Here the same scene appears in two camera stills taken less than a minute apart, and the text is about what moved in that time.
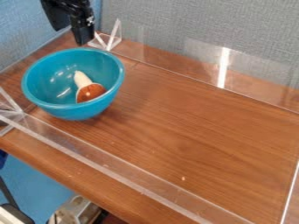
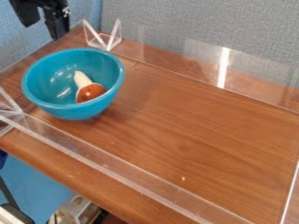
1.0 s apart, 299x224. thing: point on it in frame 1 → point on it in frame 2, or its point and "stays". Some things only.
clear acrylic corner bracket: (106, 41) stays
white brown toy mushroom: (88, 90) stays
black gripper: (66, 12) → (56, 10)
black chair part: (12, 205) stays
